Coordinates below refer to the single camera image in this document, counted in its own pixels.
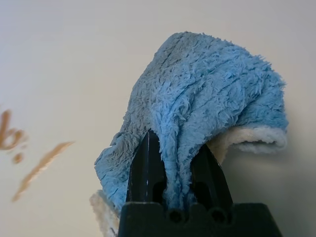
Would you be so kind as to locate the brown streaked liquid spill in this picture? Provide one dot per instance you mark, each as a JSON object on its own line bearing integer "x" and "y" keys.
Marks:
{"x": 42, "y": 165}

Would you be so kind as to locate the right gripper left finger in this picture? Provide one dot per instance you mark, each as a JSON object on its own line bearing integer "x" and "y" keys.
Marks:
{"x": 142, "y": 172}

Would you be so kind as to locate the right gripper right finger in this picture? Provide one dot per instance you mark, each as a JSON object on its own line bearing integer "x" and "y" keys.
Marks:
{"x": 217, "y": 182}

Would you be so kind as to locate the blue fluffy rag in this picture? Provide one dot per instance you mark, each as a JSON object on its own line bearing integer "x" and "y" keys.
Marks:
{"x": 197, "y": 86}

